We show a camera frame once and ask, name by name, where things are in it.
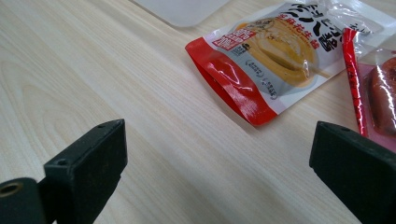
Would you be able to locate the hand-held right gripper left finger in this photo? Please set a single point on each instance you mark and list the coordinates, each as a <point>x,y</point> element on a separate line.
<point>84,161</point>

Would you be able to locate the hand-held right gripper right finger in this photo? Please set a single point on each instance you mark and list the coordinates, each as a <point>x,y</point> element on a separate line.
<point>358,168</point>

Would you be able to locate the red sausage packet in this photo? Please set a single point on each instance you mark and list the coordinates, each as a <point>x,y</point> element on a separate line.
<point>381,93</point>

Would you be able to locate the white and red sauce pouch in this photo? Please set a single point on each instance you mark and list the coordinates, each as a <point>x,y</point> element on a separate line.
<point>264,59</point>

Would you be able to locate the clear plastic container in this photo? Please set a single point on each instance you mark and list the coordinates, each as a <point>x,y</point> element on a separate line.
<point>182,11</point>

